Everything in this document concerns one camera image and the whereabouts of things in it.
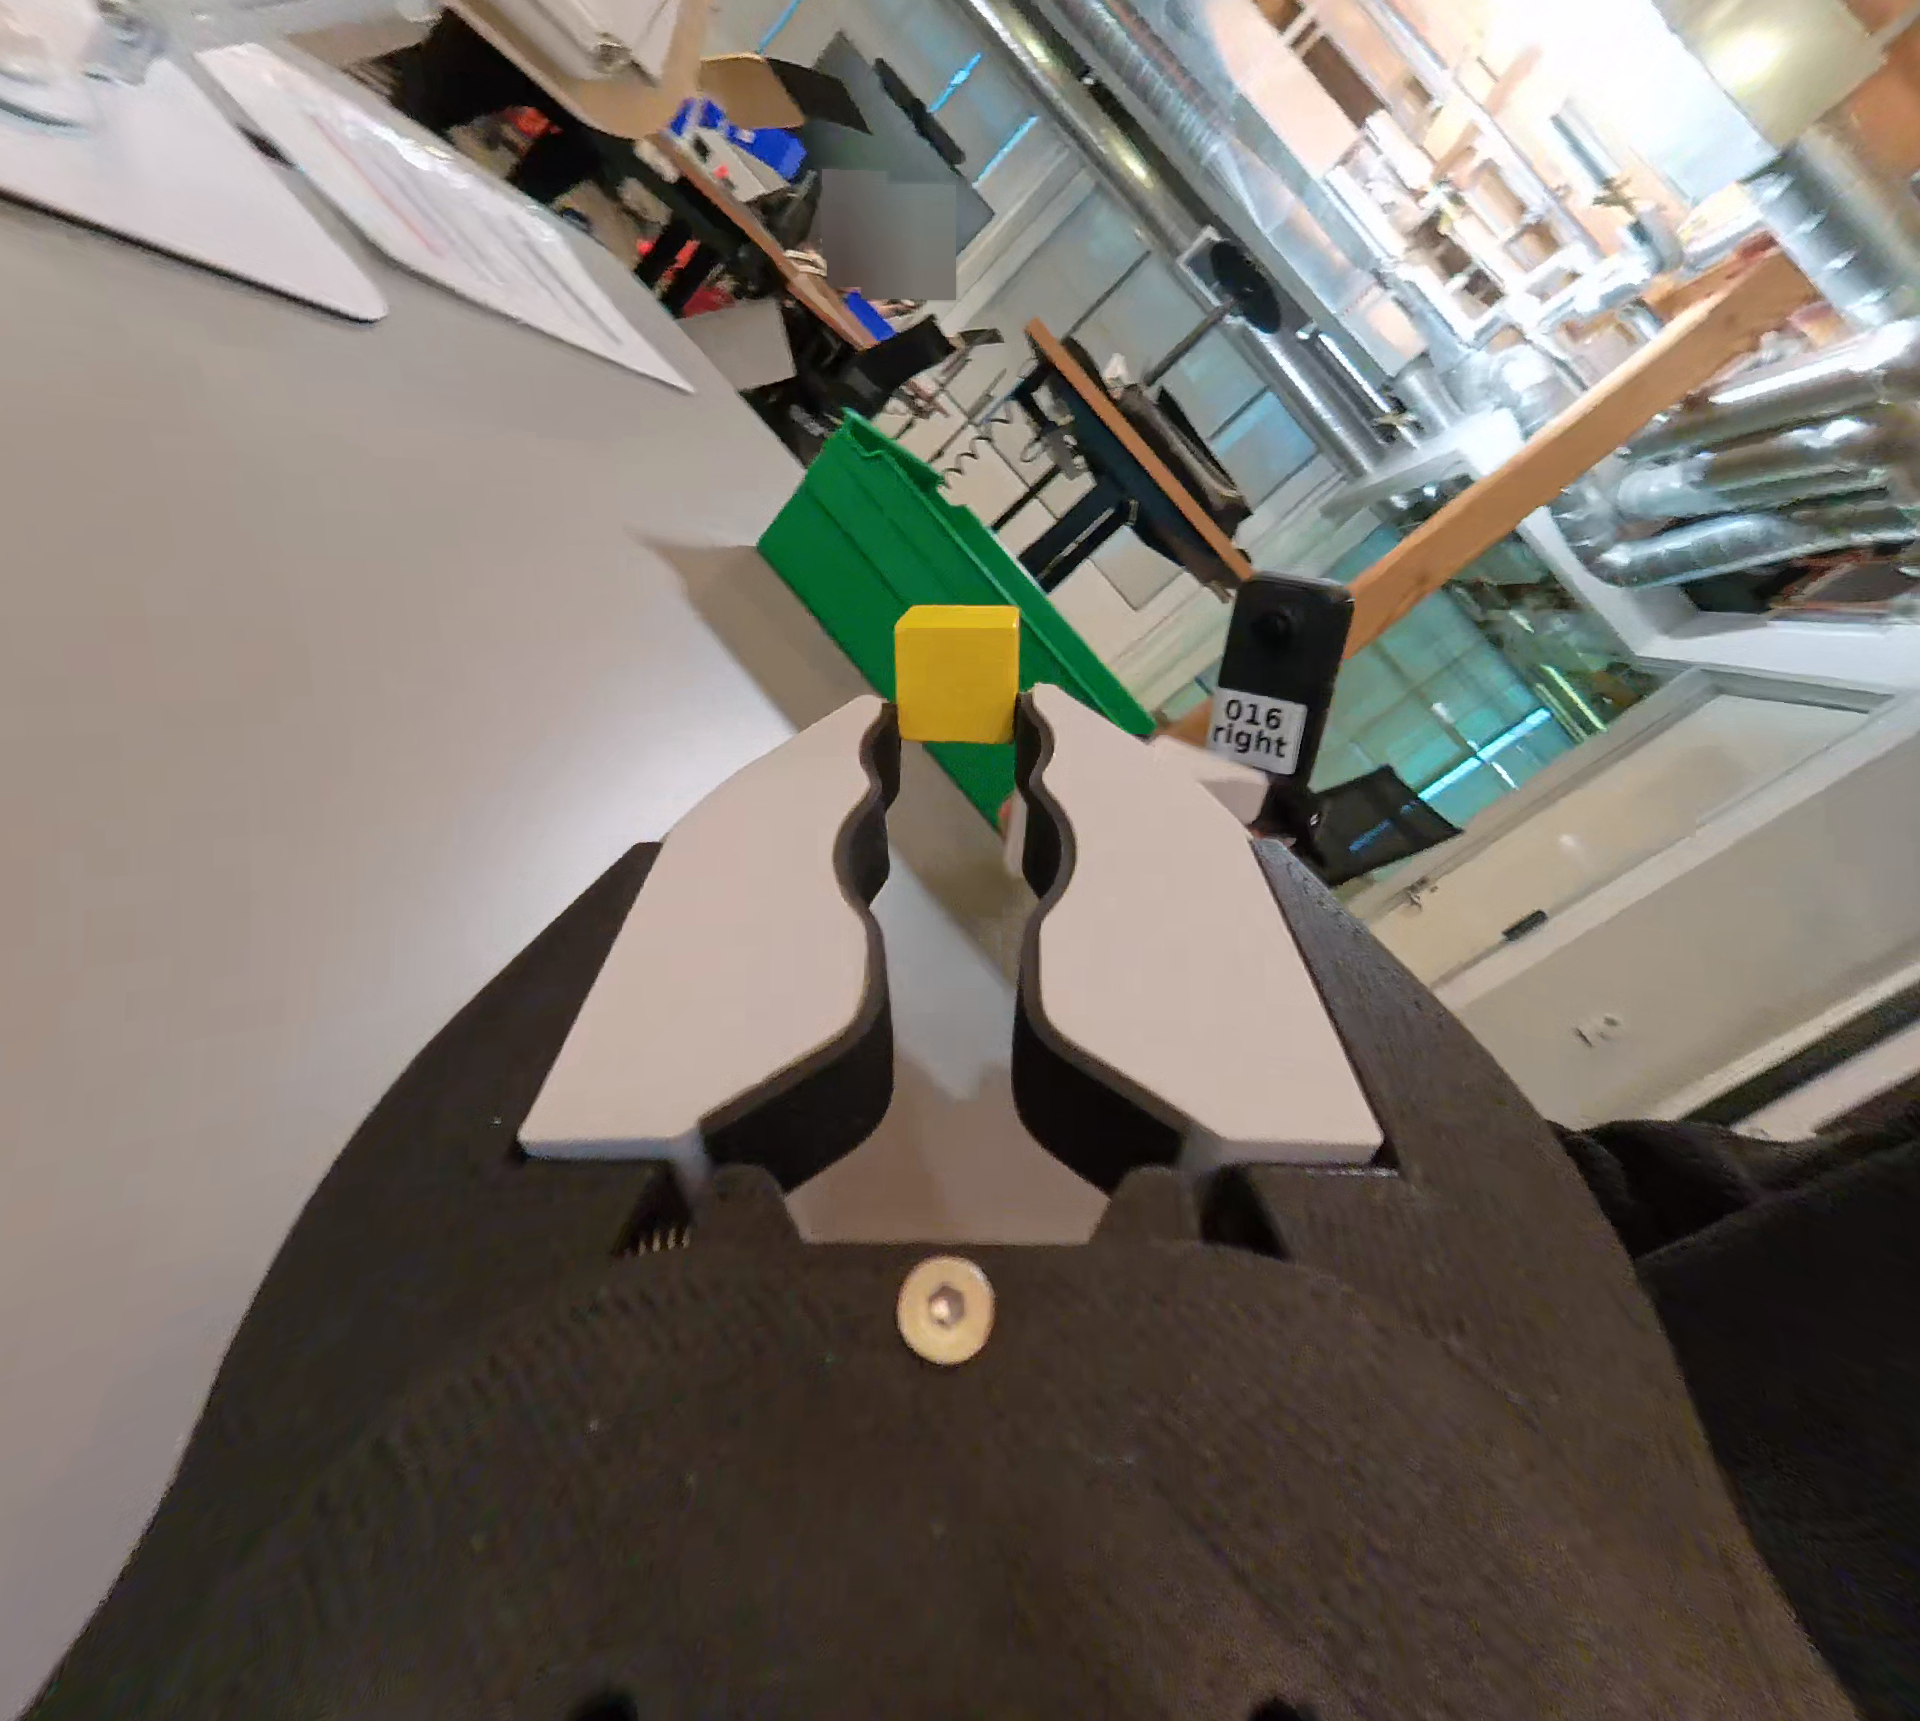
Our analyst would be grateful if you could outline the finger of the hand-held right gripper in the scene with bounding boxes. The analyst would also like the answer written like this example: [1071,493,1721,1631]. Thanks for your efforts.
[1152,733,1274,831]

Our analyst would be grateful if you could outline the laminated paper sheet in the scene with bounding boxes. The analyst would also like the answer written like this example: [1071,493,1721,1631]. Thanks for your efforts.
[204,42,695,395]

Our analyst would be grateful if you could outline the long wooden-edged table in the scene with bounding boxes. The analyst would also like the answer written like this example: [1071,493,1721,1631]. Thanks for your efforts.
[653,133,887,358]

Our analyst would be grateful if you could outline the silver ventilation ducts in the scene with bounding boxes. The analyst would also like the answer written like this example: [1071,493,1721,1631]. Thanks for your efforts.
[870,0,1920,598]

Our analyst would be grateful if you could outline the grey desk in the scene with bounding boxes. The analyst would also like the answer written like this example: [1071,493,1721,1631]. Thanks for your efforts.
[0,0,1149,1676]

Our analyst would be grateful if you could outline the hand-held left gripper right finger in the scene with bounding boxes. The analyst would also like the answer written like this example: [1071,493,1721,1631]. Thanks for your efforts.
[1013,688,1384,1228]

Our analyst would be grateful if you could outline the wooden ceiling beam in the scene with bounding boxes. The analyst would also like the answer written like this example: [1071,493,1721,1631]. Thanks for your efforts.
[1155,248,1824,740]

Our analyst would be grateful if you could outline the green plastic bin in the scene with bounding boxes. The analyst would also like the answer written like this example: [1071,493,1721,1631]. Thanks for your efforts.
[758,409,1156,820]

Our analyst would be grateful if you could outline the white adjustable stand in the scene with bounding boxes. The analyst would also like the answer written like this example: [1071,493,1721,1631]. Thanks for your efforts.
[0,0,453,325]

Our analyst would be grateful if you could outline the white cabinet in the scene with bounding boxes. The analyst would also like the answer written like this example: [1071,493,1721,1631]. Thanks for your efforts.
[1350,662,1920,1130]

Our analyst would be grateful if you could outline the blue storage bin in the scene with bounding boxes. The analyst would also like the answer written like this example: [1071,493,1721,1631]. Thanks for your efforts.
[668,94,815,180]

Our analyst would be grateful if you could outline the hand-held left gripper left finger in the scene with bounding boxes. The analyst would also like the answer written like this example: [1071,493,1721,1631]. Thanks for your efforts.
[516,696,903,1228]

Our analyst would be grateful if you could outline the black mesh office chair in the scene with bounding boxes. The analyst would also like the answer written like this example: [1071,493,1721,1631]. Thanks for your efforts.
[1301,767,1466,884]

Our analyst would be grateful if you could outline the small yellow cube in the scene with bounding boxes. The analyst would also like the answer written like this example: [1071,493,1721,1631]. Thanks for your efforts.
[896,607,1026,745]

